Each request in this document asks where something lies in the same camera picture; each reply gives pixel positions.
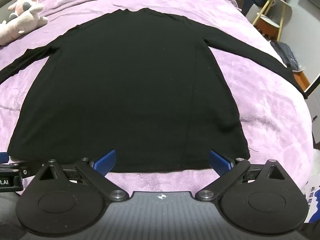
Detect purple bed blanket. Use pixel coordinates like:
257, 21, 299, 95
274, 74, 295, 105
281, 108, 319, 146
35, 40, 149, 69
1, 0, 315, 187

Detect dark clothes on chair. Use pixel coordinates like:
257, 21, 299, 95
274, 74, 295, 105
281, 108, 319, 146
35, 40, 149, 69
242, 0, 268, 16

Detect dark striped cloth pile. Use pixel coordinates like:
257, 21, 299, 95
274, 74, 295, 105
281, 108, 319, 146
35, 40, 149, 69
270, 40, 299, 72

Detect yellow leg side table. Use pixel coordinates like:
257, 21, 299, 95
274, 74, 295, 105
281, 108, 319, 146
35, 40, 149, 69
252, 0, 293, 42

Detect white pink plush toy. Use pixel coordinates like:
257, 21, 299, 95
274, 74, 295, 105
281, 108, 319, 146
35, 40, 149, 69
0, 3, 48, 46

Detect black long sleeve shirt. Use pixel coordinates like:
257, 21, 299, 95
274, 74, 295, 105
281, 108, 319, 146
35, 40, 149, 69
1, 8, 297, 173

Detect white blue paper bag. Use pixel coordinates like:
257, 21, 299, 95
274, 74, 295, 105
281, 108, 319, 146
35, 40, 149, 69
302, 173, 320, 223

